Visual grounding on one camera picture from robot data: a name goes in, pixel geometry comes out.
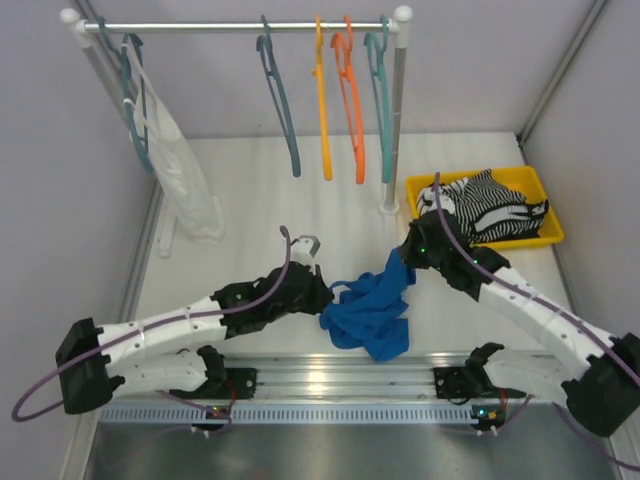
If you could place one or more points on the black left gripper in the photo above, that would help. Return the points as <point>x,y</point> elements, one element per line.
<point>316,291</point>

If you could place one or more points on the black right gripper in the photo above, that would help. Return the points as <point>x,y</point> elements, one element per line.
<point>408,249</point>

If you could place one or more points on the blue tank top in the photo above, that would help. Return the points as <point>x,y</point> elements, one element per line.
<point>370,311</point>

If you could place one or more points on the slate blue hanger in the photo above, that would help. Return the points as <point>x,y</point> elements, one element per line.
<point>264,47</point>

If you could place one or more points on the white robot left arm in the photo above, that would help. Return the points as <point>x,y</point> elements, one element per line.
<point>175,351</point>

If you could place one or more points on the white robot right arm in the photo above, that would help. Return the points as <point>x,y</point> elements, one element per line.
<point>590,372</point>

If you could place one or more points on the yellow hanger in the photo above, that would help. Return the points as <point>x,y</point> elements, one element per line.
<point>318,73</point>

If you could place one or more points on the teal hanger right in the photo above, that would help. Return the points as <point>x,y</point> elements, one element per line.
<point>375,55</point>

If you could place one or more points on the orange hanger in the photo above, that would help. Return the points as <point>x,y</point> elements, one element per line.
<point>342,46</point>

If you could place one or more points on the black white striped garment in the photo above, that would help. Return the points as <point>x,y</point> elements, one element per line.
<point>487,211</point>

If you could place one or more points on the yellow plastic tray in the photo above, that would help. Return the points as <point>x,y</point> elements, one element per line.
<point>423,196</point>

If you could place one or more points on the white hanging garment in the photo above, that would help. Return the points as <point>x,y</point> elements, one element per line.
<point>163,150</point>

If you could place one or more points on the white clothes rack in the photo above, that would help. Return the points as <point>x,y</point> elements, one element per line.
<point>101,42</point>

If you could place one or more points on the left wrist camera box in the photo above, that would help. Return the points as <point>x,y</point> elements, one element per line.
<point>304,249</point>

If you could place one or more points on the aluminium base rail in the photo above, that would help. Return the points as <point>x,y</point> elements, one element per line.
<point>340,375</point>

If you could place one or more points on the slotted grey cable duct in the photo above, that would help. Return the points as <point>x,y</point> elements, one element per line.
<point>307,414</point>

